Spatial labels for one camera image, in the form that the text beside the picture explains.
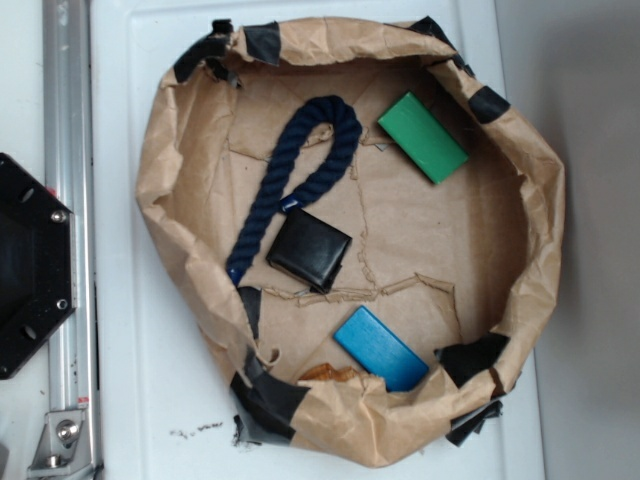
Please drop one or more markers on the green block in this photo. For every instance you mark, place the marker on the green block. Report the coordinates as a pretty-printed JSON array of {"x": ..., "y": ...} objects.
[{"x": 423, "y": 138}]

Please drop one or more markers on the blue block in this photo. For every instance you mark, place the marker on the blue block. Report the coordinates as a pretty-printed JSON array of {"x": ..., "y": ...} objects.
[{"x": 380, "y": 351}]

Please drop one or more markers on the black square box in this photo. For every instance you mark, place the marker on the black square box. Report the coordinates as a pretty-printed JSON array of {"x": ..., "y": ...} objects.
[{"x": 309, "y": 250}]

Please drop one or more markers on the brown paper bag tray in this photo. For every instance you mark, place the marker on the brown paper bag tray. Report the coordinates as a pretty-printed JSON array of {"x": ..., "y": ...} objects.
[{"x": 464, "y": 272}]

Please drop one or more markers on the amber plastic shell piece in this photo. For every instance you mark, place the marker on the amber plastic shell piece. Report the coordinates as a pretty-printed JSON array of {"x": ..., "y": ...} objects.
[{"x": 326, "y": 372}]

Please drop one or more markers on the aluminium extrusion rail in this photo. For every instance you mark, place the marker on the aluminium extrusion rail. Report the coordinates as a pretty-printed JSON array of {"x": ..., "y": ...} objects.
[{"x": 73, "y": 348}]

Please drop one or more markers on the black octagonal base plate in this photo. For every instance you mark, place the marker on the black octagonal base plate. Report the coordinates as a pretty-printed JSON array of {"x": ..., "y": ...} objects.
[{"x": 37, "y": 292}]

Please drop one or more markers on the metal corner bracket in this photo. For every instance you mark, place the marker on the metal corner bracket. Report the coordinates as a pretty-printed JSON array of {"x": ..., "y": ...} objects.
[{"x": 64, "y": 447}]

